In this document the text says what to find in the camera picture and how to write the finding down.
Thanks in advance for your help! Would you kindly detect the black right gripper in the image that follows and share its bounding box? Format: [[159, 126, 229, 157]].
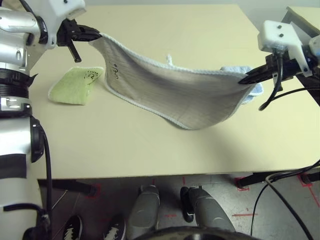
[[238, 53, 305, 85]]

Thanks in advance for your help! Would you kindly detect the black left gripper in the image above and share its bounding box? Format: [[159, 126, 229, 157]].
[[56, 19, 103, 63]]

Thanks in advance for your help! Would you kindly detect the beige towel with white edging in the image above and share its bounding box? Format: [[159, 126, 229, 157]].
[[88, 32, 251, 130]]

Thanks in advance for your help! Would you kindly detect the blue folded towel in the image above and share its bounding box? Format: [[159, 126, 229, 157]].
[[219, 65, 265, 105]]

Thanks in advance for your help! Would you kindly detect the green folded towel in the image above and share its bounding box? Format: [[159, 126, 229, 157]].
[[47, 66, 105, 106]]

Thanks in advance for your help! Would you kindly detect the black table foot bar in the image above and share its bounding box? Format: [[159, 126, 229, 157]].
[[237, 169, 320, 188], [37, 178, 97, 198]]

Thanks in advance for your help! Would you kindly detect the red floor tape strip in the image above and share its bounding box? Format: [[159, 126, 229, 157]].
[[232, 212, 258, 218]]

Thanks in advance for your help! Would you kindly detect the grey robot right leg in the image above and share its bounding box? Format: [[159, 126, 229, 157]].
[[180, 186, 236, 232]]

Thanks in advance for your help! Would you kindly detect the grey robot leg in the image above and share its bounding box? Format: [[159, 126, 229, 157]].
[[126, 184, 161, 238], [180, 186, 236, 232]]

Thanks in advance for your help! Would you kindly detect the black robot torso rim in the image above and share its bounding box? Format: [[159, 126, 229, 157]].
[[149, 225, 247, 240]]

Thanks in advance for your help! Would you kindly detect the grey robot left leg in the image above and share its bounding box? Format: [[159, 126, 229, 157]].
[[126, 184, 161, 238]]

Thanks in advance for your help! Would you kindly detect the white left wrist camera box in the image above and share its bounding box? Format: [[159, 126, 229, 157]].
[[48, 0, 87, 20]]

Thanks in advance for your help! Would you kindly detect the beige side table black frame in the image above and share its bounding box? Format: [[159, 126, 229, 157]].
[[281, 6, 320, 38]]

